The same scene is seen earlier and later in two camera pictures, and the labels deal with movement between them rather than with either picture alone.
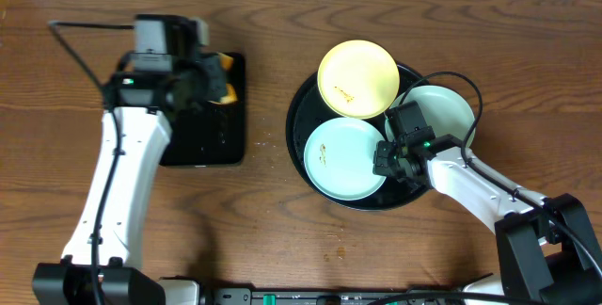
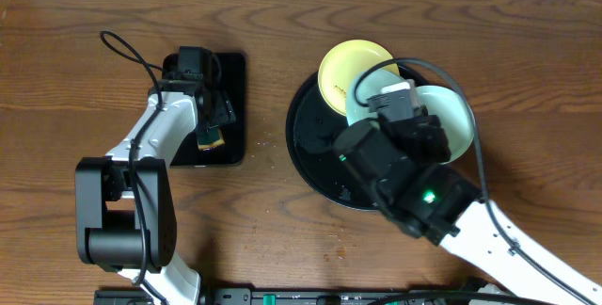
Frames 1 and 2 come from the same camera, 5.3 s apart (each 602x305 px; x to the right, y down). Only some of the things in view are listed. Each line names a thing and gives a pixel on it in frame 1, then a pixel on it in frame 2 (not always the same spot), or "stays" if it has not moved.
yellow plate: (358, 79) stays
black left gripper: (214, 77) -> (218, 108)
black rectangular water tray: (213, 135) stays
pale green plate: (446, 110) stays
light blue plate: (340, 157) -> (369, 84)
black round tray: (308, 110) stays
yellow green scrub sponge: (230, 95) -> (213, 137)
